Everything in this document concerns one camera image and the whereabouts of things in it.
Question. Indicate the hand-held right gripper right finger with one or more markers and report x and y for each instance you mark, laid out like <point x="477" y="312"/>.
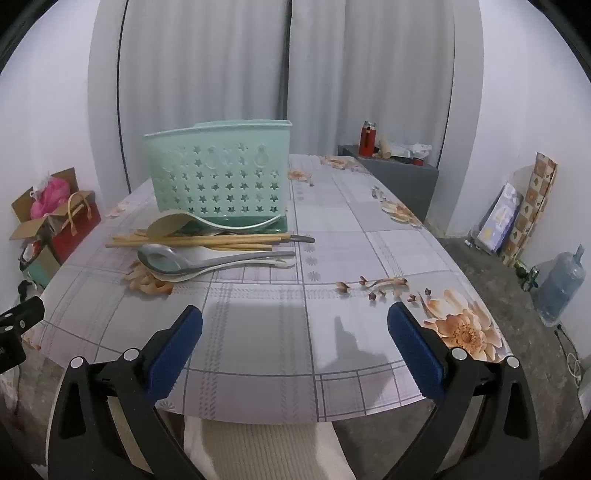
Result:
<point x="415" y="353"/>

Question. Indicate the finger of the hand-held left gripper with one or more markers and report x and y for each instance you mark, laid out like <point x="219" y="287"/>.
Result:
<point x="25" y="314"/>

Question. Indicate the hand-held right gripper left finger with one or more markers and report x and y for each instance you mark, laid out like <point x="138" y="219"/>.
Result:
<point x="178" y="353"/>

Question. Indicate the white plastic spoon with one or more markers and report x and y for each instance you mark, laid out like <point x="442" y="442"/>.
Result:
<point x="175" y="277"/>

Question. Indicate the large metal spoon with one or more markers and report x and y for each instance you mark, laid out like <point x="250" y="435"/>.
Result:
<point x="159" y="258"/>

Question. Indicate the bundle of wooden chopsticks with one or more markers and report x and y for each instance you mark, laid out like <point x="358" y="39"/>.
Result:
<point x="138" y="241"/>

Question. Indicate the beige plastic spoon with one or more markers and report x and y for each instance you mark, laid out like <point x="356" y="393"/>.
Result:
<point x="164" y="224"/>

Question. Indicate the mint green star-holed utensil basket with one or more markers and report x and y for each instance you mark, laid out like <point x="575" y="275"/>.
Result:
<point x="221" y="184"/>

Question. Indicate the black cloth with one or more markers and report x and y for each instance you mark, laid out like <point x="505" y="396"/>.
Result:
<point x="23" y="288"/>

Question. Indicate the green box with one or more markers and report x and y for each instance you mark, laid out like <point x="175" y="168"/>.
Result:
<point x="41" y="270"/>

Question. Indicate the red gift bag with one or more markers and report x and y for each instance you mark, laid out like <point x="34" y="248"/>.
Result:
<point x="76" y="235"/>

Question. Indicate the floral plaid tablecloth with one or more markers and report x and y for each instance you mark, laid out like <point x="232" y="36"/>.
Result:
<point x="277" y="323"/>

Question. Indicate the brown cardboard box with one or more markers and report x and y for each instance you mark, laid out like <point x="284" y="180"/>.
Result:
<point x="23" y="210"/>

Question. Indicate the pink plastic bag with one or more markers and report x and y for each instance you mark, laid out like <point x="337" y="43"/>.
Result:
<point x="51" y="198"/>

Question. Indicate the white ribbed chair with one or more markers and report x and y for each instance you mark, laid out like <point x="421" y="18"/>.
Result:
<point x="258" y="452"/>

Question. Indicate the green bottle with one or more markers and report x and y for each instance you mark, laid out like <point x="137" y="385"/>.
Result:
<point x="531" y="277"/>

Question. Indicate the blue and white flat package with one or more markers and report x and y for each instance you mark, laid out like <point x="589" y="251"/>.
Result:
<point x="501" y="221"/>

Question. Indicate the blue water jug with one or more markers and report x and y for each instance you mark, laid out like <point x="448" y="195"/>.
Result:
<point x="561" y="286"/>

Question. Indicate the grey cabinet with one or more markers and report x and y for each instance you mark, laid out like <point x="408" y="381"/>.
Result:
<point x="406" y="184"/>

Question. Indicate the patterned wrapping paper roll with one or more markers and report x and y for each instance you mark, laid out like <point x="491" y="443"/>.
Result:
<point x="531" y="207"/>

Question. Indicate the white crumpled plastic bags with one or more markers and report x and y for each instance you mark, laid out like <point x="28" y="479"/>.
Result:
<point x="411" y="150"/>

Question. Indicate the beige roll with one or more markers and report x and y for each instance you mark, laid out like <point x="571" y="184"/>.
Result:
<point x="385" y="147"/>

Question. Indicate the red thermos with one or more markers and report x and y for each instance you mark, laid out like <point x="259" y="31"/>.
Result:
<point x="367" y="141"/>

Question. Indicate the thin black pole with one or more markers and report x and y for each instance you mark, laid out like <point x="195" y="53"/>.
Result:
<point x="121" y="92"/>

